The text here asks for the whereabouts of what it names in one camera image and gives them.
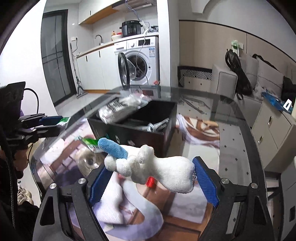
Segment white kitchen base cabinets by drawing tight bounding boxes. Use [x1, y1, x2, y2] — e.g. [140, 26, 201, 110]
[77, 45, 121, 90]

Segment black storage box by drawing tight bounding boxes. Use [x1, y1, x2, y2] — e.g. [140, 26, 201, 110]
[88, 100, 177, 157]

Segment white plush toy blue ear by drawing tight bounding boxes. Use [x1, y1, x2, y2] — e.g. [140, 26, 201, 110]
[98, 138, 195, 194]

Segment black pressure cooker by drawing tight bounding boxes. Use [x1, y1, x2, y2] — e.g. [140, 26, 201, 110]
[119, 20, 142, 37]

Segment green white packet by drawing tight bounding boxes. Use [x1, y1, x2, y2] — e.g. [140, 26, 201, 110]
[77, 136, 103, 153]

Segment black white patterned rug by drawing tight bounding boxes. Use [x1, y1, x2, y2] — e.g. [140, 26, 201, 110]
[177, 66, 212, 87]

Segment black framed glass door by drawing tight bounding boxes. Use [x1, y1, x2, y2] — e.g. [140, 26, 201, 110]
[41, 9, 77, 106]

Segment grey sofa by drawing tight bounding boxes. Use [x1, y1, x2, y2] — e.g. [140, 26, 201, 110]
[210, 50, 295, 127]

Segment black jacket on sofa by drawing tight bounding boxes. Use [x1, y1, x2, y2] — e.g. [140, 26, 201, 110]
[281, 76, 296, 104]

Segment red white packet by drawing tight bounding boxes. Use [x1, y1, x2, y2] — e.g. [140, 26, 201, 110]
[146, 176, 156, 189]

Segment operator hand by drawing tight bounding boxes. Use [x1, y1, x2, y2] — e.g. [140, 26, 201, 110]
[14, 149, 29, 179]

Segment range hood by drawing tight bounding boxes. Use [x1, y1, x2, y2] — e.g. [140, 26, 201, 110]
[111, 0, 157, 12]

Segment grey sofa cushion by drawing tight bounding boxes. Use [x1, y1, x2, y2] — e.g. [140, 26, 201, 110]
[255, 57, 284, 98]

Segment black backpack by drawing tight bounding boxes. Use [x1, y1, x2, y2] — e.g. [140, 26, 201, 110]
[225, 49, 252, 100]

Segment anime print table mat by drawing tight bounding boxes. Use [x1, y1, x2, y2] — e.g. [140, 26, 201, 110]
[35, 114, 221, 240]

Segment white cable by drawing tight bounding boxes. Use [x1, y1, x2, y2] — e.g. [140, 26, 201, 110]
[134, 117, 171, 133]

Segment blue tray on cabinet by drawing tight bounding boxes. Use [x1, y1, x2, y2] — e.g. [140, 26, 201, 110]
[261, 92, 293, 114]

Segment floor mop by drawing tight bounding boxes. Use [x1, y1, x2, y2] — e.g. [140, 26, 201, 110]
[70, 43, 87, 99]

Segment adidas socks plastic bag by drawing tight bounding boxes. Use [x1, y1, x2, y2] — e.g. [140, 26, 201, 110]
[96, 93, 152, 124]

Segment beige drawer cabinet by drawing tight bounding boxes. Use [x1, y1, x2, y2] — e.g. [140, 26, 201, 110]
[252, 99, 295, 173]

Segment white washing machine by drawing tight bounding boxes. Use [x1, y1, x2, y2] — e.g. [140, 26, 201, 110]
[115, 36, 160, 86]

